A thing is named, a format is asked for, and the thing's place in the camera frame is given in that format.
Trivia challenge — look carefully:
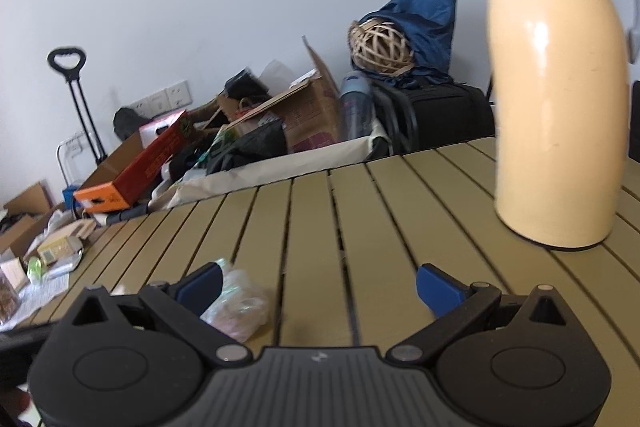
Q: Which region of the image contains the clear plastic wrap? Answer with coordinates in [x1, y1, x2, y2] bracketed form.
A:
[200, 259, 270, 343]

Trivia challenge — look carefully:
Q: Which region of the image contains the orange cardboard box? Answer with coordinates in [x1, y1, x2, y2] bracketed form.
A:
[74, 110, 195, 213]

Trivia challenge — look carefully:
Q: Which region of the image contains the tan folding table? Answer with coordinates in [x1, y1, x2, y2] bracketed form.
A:
[34, 139, 639, 426]

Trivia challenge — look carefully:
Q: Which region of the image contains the small tan carton box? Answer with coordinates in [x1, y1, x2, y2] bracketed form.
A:
[37, 235, 84, 265]

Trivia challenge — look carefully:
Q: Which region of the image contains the printed paper sheet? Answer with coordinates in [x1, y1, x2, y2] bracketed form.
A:
[0, 254, 82, 332]

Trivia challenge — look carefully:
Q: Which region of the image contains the green small bottle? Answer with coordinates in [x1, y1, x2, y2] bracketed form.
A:
[26, 256, 46, 285]

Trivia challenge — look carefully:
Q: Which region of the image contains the clear jar with snacks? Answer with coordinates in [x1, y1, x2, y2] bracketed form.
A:
[0, 259, 27, 324]

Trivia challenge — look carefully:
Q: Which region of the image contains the large cardboard box left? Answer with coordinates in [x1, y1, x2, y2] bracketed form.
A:
[0, 182, 63, 257]

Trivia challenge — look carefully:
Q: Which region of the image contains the black suitcase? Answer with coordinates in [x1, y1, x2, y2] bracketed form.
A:
[372, 80, 496, 155]

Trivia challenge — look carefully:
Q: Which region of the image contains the grey blue water bottle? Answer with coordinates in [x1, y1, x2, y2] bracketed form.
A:
[340, 70, 374, 141]

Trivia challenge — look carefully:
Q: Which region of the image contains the open brown cardboard box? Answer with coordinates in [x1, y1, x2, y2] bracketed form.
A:
[216, 38, 340, 153]

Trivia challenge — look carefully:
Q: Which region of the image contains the woven rattan ball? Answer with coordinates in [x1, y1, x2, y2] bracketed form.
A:
[348, 17, 414, 77]

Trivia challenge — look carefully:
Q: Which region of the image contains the dark blue bag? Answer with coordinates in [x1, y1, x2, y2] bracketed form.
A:
[352, 0, 457, 89]

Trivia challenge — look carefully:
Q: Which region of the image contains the cream thermos jug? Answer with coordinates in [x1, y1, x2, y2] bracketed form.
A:
[487, 0, 639, 249]

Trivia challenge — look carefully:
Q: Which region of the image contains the chrome folding cart frame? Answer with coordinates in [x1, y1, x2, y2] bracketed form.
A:
[55, 131, 96, 187]

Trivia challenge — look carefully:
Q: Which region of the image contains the white wall socket panel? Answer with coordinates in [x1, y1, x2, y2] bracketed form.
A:
[129, 80, 192, 119]

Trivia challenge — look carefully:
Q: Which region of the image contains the black trolley handle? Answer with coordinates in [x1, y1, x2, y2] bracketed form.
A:
[47, 46, 107, 166]

